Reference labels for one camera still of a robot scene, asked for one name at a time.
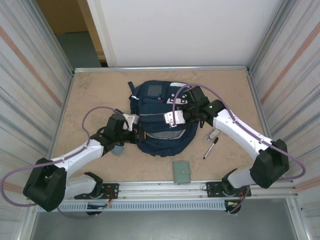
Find grey-blue pencil case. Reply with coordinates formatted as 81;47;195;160
111;142;124;156

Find navy blue backpack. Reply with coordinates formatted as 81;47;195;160
127;79;201;158

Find green wallet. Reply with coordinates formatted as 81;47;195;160
172;160;191;185

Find black marker pen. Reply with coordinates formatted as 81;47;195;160
202;136;219;160

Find small green circuit board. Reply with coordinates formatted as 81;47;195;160
86;202;112;210

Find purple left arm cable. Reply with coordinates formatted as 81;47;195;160
1;106;123;220

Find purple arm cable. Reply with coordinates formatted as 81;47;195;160
1;106;123;220
171;83;307;215

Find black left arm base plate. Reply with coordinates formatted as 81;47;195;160
74;183;120;200

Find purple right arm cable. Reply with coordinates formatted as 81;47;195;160
171;83;307;215

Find wide aluminium mounting rail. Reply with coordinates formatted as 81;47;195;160
29;177;300;201

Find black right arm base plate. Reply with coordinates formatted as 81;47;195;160
206;181;252;198

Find grey slotted cable duct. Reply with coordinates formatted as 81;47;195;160
36;201;227;213

